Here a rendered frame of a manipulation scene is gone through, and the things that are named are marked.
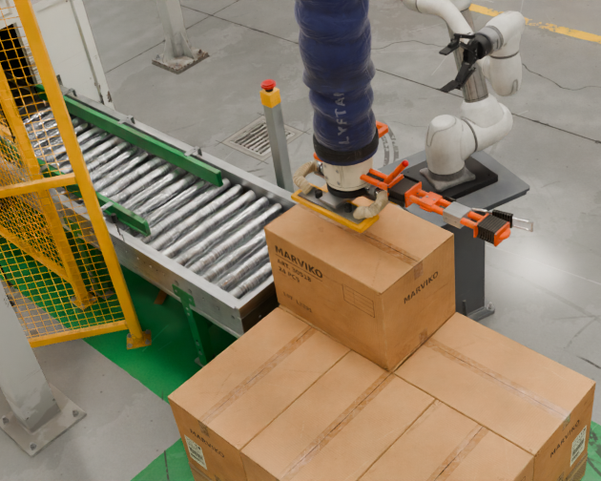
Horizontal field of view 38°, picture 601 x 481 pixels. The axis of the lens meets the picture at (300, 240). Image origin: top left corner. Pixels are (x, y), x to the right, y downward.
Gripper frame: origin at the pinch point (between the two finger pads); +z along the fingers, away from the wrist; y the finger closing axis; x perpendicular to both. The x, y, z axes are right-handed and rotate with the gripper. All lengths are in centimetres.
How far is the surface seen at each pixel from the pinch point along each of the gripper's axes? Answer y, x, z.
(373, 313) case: 76, 1, 43
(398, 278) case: 63, -4, 34
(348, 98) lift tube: 1.6, 17.4, 27.7
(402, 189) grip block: 32.7, 0.4, 24.2
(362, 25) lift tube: -21.9, 14.4, 21.3
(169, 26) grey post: 129, 346, -133
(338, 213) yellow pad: 45, 21, 35
